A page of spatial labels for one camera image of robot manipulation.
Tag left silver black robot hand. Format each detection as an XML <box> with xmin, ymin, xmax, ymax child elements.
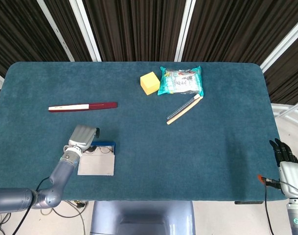
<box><xmin>68</xmin><ymin>124</ymin><xmax>101</xmax><ymax>154</ymax></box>

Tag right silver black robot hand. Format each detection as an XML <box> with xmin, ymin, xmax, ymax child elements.
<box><xmin>269</xmin><ymin>138</ymin><xmax>298</xmax><ymax>198</ymax></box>

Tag wire-rimmed eyeglasses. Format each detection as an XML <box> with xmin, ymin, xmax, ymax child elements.
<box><xmin>86</xmin><ymin>145</ymin><xmax>115</xmax><ymax>155</ymax></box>

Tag blue box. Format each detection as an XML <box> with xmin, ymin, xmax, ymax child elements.
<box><xmin>77</xmin><ymin>141</ymin><xmax>117</xmax><ymax>176</ymax></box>

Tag dark red white slim box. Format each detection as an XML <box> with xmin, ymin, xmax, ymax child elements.
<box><xmin>48</xmin><ymin>101</ymin><xmax>118</xmax><ymax>113</ymax></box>

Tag teal carpet table cloth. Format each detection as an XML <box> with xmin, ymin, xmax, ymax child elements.
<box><xmin>0</xmin><ymin>61</ymin><xmax>285</xmax><ymax>202</ymax></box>

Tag yellow foam cube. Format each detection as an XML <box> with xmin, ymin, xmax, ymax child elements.
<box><xmin>139</xmin><ymin>71</ymin><xmax>161</xmax><ymax>95</ymax></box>

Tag grey-blue robot torso base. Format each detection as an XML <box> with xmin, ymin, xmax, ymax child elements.
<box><xmin>90</xmin><ymin>200</ymin><xmax>196</xmax><ymax>235</ymax></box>

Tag clear glass test tube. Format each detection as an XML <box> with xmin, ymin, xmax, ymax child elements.
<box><xmin>166</xmin><ymin>94</ymin><xmax>199</xmax><ymax>120</ymax></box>

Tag light wooden stick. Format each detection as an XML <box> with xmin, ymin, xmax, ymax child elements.
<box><xmin>166</xmin><ymin>95</ymin><xmax>203</xmax><ymax>125</ymax></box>

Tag teal clear plastic packet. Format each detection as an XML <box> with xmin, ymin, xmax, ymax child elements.
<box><xmin>157</xmin><ymin>65</ymin><xmax>204</xmax><ymax>96</ymax></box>

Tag dark brown pleated curtain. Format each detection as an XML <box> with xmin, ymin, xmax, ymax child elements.
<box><xmin>0</xmin><ymin>0</ymin><xmax>298</xmax><ymax>105</ymax></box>

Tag black cable with orange tip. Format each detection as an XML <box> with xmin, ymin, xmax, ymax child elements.
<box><xmin>257</xmin><ymin>174</ymin><xmax>283</xmax><ymax>235</ymax></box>

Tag black table edge bracket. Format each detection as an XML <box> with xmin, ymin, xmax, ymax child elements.
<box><xmin>234</xmin><ymin>200</ymin><xmax>264</xmax><ymax>205</ymax></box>

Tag white metal rack frame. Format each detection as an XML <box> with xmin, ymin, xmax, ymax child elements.
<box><xmin>271</xmin><ymin>101</ymin><xmax>298</xmax><ymax>123</ymax></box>

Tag black yellow plug cable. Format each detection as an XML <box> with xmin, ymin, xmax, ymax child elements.
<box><xmin>40</xmin><ymin>200</ymin><xmax>88</xmax><ymax>235</ymax></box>

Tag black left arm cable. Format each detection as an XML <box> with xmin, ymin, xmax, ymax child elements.
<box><xmin>11</xmin><ymin>176</ymin><xmax>51</xmax><ymax>235</ymax></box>

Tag wide white frame post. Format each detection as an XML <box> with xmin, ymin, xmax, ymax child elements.
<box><xmin>69</xmin><ymin>0</ymin><xmax>102</xmax><ymax>62</ymax></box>
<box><xmin>259</xmin><ymin>15</ymin><xmax>298</xmax><ymax>73</ymax></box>
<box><xmin>174</xmin><ymin>0</ymin><xmax>196</xmax><ymax>62</ymax></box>

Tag thin white frame post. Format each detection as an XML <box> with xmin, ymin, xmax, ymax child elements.
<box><xmin>37</xmin><ymin>0</ymin><xmax>75</xmax><ymax>62</ymax></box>

